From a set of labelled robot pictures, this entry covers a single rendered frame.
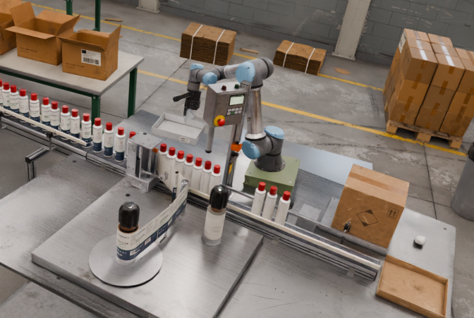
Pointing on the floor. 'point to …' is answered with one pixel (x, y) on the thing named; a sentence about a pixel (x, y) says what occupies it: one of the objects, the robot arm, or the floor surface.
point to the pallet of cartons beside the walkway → (429, 88)
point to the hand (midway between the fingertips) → (184, 120)
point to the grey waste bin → (465, 192)
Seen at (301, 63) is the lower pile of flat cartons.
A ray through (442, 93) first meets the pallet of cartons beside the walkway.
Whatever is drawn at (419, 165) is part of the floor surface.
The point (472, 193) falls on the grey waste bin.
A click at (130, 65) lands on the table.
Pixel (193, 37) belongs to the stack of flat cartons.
